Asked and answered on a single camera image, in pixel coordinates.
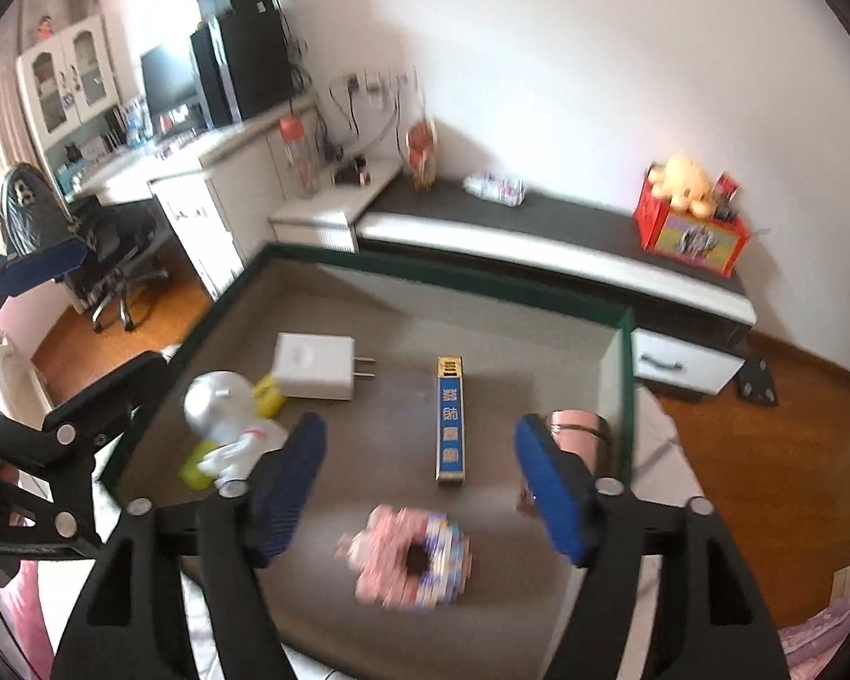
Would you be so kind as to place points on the black computer tower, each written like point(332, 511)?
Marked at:
point(244, 71)

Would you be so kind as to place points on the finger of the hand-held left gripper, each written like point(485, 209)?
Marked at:
point(46, 265)
point(113, 400)

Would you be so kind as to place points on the black office chair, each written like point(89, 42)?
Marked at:
point(106, 248)

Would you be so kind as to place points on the small doll figure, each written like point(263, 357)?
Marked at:
point(44, 27)

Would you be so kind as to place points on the clear bottle with red cap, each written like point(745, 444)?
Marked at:
point(299, 156)

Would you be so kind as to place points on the white astronaut figurine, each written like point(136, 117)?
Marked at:
point(216, 404)

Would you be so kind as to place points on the small black cylinder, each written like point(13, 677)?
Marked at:
point(350, 172)

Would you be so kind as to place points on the white glass door cabinet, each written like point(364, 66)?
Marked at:
point(67, 85)

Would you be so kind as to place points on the white charger plug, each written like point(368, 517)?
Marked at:
point(315, 365)

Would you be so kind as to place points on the slim blue gold box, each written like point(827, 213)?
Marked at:
point(451, 425)

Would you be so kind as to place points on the orange snack bag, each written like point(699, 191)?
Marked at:
point(421, 156)

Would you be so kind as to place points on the low black white cabinet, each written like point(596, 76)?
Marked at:
point(538, 248)

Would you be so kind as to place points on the rose gold jar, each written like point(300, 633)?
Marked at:
point(577, 426)

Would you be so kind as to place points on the black bathroom scale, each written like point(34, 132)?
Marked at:
point(758, 382)

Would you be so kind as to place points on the black computer monitor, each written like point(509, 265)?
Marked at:
point(168, 81)

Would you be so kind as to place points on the yellow octopus plush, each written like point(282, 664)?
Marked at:
point(683, 180)

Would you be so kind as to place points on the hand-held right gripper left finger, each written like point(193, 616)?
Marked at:
point(290, 485)

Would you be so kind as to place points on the yellow highlighter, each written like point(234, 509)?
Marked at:
point(269, 397)

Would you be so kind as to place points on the wall power outlets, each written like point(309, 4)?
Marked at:
point(379, 88)

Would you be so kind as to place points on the pink pillow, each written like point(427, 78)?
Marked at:
point(822, 644)

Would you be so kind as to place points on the flat printed packet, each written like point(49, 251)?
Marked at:
point(496, 188)

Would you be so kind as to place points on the white desk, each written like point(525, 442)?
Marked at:
point(212, 205)

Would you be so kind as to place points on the pink storage box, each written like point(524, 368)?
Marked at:
point(397, 312)

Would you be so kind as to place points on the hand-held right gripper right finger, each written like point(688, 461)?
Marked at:
point(556, 492)

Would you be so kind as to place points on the blue product box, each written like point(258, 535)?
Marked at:
point(136, 120)

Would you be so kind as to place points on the pink donut block toy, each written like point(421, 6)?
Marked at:
point(404, 559)

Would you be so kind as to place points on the dark jacket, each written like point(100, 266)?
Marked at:
point(32, 205)

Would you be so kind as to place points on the small red card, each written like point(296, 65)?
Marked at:
point(728, 191)

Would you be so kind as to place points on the red printed box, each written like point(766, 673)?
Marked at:
point(690, 244)

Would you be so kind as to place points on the beige curtain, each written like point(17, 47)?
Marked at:
point(10, 106)

